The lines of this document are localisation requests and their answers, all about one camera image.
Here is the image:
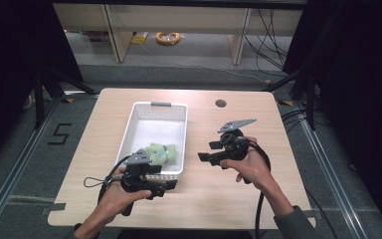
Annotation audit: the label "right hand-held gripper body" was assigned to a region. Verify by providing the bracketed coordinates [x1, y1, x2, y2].
[217, 118, 258, 162]

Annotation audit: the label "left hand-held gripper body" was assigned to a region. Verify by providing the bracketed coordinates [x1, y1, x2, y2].
[120, 148, 154, 194]

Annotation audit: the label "green sponge toy with white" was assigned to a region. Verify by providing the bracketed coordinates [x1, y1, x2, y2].
[144, 142, 169, 166]

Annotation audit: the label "white plastic basket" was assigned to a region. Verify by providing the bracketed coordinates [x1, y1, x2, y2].
[113, 101, 189, 182]

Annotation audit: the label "person's left hand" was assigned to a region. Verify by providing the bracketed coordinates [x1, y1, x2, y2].
[96, 165, 152, 219]

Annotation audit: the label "person's right hand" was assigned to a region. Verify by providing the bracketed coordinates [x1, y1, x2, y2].
[219, 135, 277, 194]

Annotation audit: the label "black metal stand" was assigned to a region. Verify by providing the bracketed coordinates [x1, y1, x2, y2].
[32, 65, 99, 131]
[262, 62, 316, 131]

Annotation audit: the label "yellow packet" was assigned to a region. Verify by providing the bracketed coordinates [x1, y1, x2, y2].
[130, 31, 150, 46]

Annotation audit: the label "light wooden shelf unit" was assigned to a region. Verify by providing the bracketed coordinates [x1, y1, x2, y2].
[53, 3, 304, 66]

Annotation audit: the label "black curtain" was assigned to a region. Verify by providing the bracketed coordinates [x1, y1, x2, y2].
[0, 0, 85, 170]
[282, 0, 382, 239]

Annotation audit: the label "dark red box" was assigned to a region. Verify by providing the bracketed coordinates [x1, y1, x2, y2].
[89, 31, 109, 43]

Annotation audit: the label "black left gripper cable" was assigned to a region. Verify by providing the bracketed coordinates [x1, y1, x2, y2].
[97, 154, 132, 204]

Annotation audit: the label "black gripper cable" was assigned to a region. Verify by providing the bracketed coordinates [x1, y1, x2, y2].
[243, 138, 274, 239]
[97, 154, 132, 204]

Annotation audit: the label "thin grey cord loop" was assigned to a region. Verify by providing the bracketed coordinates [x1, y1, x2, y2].
[83, 176, 109, 189]

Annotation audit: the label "black floor cables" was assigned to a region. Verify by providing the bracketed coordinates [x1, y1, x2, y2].
[280, 107, 330, 134]

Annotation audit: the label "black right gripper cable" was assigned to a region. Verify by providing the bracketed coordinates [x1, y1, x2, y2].
[243, 138, 274, 239]

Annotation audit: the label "thin white floor cable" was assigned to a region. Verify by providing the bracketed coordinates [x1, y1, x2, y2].
[138, 42, 271, 85]

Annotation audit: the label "aluminium floor rail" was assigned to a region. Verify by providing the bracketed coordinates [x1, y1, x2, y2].
[0, 96, 63, 234]
[297, 99, 370, 239]

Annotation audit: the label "bundle of black cables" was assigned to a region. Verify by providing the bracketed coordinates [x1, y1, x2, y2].
[243, 8, 290, 74]

